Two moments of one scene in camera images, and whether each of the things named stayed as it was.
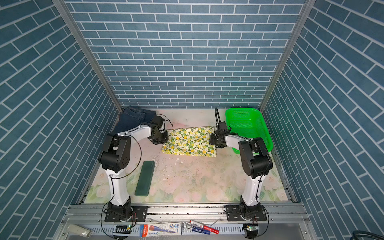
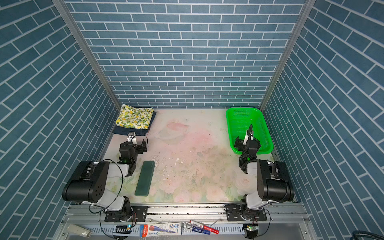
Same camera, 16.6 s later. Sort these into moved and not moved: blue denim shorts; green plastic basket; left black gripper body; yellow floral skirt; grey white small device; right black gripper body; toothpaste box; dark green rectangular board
Moved: right black gripper body; yellow floral skirt; left black gripper body
Not moved: blue denim shorts; green plastic basket; grey white small device; toothpaste box; dark green rectangular board
